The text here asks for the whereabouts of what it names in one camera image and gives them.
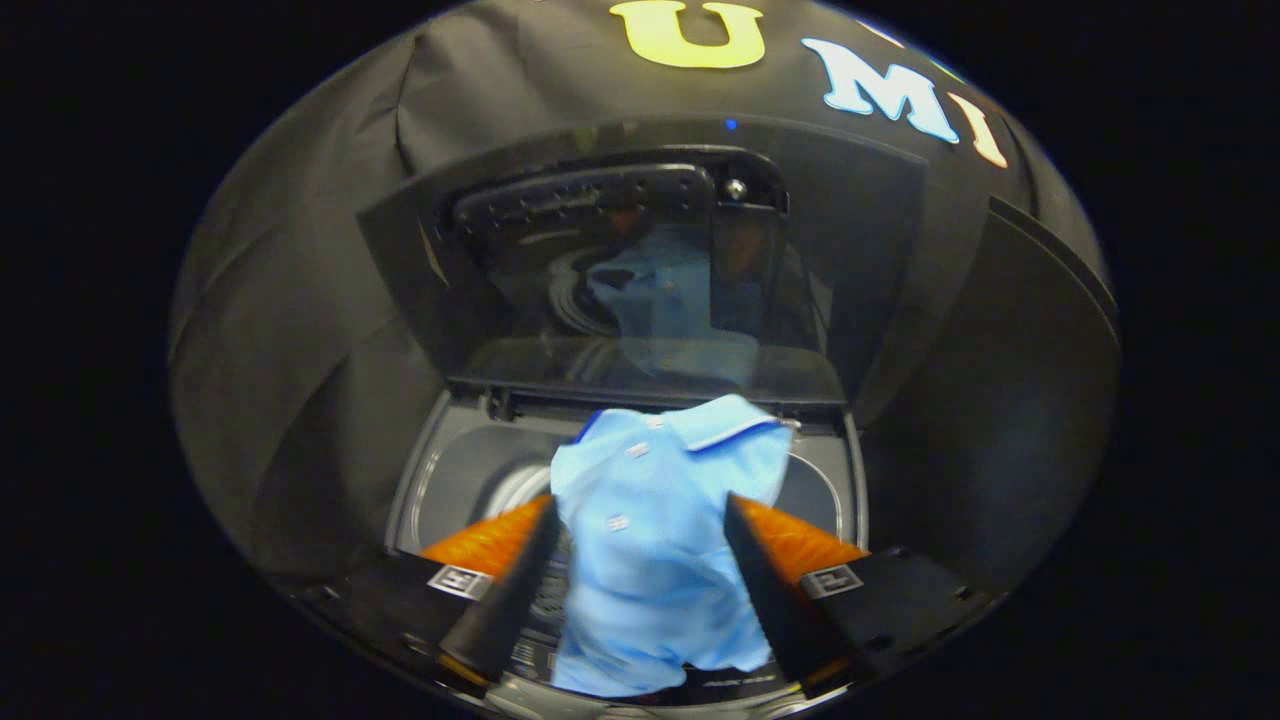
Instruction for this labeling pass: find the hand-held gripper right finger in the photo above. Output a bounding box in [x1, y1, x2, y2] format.
[722, 492, 1001, 693]

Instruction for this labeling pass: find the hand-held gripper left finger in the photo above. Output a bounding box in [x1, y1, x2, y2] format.
[300, 493, 562, 698]

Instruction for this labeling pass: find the light blue polo shirt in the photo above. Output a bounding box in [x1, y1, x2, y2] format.
[548, 393, 798, 699]

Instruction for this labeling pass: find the grey washing machine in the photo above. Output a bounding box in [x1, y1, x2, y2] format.
[385, 388, 873, 717]

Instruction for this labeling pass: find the dark glass washing machine lid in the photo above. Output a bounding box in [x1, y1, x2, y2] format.
[356, 118, 931, 413]

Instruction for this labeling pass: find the black backdrop cloth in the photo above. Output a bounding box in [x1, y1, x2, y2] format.
[168, 0, 1111, 586]

